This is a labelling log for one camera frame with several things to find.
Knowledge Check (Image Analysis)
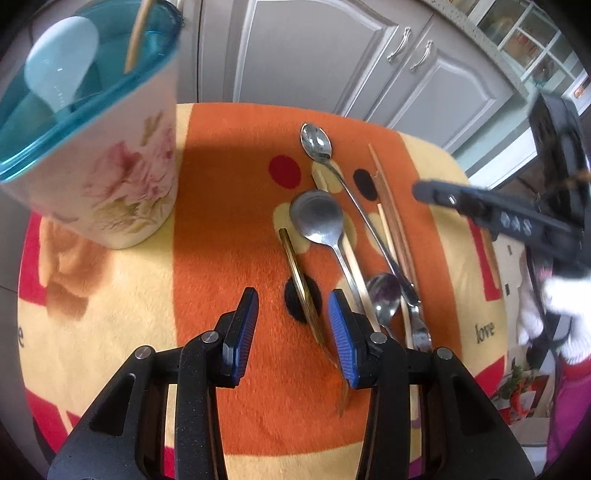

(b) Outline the brown wooden chopstick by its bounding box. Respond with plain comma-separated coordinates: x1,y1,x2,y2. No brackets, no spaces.
376,172,420,303
368,144,409,264
124,0,151,75

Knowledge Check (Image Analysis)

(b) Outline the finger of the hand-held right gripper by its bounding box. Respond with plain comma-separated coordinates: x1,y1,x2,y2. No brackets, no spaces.
412,179,583,260

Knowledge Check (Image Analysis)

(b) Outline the person's right hand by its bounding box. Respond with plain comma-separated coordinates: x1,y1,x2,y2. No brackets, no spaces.
516,272,591,366

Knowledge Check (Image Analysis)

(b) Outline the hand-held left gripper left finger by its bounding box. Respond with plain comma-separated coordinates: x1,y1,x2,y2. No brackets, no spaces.
48,287,260,480

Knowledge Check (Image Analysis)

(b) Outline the cardboard box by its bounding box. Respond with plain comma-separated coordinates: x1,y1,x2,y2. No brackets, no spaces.
482,222,525,324

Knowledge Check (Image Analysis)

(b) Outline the silver cabinet handle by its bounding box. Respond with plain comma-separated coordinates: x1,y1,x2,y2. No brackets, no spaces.
387,28,411,62
410,41,434,72

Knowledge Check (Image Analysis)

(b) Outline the orange printed blanket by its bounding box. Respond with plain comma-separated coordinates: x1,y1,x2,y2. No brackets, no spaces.
17,102,509,480

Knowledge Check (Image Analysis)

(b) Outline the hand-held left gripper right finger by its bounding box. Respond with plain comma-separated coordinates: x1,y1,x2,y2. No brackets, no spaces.
328,288,536,480

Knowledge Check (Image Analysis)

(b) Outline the white glass-door cabinet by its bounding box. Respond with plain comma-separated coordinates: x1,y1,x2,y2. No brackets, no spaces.
462,0,591,116

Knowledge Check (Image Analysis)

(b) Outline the grey cabinet door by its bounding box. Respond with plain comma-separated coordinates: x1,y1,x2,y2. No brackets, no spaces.
235,0,435,121
360,18,515,140
199,0,250,104

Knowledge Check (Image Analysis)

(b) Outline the red printed box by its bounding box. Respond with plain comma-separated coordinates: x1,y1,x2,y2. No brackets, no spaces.
494,357,552,428

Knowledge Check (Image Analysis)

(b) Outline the person's magenta clothing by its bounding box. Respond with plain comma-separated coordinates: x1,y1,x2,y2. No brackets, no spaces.
547,360,591,464

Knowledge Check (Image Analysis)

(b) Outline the large steel spoon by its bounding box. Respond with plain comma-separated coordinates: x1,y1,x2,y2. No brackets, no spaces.
290,189,377,333

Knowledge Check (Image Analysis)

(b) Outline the speckled stone countertop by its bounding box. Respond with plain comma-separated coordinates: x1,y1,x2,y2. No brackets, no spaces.
416,0,532,99

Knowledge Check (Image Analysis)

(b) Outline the floral cup with teal rim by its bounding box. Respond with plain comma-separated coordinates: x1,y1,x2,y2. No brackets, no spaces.
0,0,183,250

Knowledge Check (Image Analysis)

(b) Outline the white plastic spoon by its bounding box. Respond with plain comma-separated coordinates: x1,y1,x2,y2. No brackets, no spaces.
24,16,100,114

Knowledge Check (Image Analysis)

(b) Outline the small steel spoon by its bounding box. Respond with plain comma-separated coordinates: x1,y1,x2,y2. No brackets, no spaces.
300,122,433,352

